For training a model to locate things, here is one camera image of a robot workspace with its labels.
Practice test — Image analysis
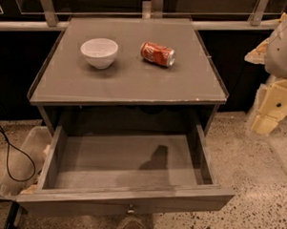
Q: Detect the grey top drawer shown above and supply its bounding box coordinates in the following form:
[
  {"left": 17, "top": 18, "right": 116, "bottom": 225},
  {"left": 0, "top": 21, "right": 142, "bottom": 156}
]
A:
[{"left": 17, "top": 124, "right": 235, "bottom": 217}]

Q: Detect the black cable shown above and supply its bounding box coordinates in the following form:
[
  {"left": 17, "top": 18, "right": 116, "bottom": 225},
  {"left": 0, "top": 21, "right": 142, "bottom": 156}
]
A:
[{"left": 0, "top": 118, "right": 39, "bottom": 183}]

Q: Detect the red soda can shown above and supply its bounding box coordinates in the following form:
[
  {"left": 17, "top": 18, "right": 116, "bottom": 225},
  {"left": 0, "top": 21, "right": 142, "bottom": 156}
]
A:
[{"left": 140, "top": 42, "right": 175, "bottom": 67}]

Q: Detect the grey drawer cabinet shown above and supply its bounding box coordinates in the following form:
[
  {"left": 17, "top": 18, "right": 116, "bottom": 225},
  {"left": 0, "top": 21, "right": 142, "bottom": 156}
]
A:
[{"left": 28, "top": 17, "right": 228, "bottom": 130}]

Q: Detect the metal railing frame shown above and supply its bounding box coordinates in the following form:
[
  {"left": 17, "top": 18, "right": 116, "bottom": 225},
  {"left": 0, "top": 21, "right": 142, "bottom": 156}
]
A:
[{"left": 0, "top": 0, "right": 287, "bottom": 31}]

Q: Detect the white ceramic bowl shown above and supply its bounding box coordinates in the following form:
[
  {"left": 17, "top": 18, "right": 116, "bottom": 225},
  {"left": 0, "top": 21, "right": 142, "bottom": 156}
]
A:
[{"left": 80, "top": 38, "right": 119, "bottom": 69}]

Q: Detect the clear plastic bin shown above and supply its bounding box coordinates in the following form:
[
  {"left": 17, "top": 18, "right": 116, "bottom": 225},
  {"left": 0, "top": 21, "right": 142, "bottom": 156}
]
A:
[{"left": 0, "top": 126, "right": 51, "bottom": 201}]

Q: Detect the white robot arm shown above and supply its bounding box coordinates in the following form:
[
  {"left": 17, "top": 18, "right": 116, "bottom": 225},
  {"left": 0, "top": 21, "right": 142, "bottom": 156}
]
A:
[{"left": 244, "top": 13, "right": 287, "bottom": 135}]

